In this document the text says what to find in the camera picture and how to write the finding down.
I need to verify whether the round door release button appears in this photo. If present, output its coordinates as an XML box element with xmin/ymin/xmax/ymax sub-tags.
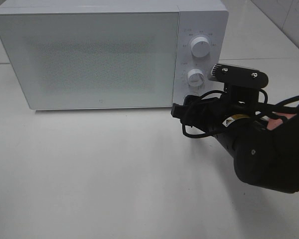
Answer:
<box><xmin>184</xmin><ymin>92</ymin><xmax>199</xmax><ymax>99</ymax></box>

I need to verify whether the lower white dial knob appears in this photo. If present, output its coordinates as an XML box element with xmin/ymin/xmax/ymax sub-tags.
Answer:
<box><xmin>187</xmin><ymin>68</ymin><xmax>205</xmax><ymax>87</ymax></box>

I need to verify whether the upper white dial knob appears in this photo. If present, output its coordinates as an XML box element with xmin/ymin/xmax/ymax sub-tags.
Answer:
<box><xmin>190</xmin><ymin>36</ymin><xmax>210</xmax><ymax>58</ymax></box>

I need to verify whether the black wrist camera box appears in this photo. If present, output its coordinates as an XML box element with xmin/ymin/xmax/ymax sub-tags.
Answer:
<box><xmin>209</xmin><ymin>63</ymin><xmax>269</xmax><ymax>90</ymax></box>

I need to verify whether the white microwave oven body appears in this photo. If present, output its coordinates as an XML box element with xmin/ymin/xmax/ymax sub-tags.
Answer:
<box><xmin>0</xmin><ymin>0</ymin><xmax>229</xmax><ymax>108</ymax></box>

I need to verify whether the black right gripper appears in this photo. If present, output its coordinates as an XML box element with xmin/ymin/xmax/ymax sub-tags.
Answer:
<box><xmin>171</xmin><ymin>94</ymin><xmax>242</xmax><ymax>136</ymax></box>

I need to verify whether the white dial knob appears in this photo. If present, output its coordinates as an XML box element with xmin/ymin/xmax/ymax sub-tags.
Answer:
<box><xmin>187</xmin><ymin>68</ymin><xmax>205</xmax><ymax>87</ymax></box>
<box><xmin>190</xmin><ymin>36</ymin><xmax>210</xmax><ymax>58</ymax></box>

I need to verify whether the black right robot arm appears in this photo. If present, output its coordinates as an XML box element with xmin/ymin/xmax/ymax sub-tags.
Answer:
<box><xmin>171</xmin><ymin>93</ymin><xmax>299</xmax><ymax>193</ymax></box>

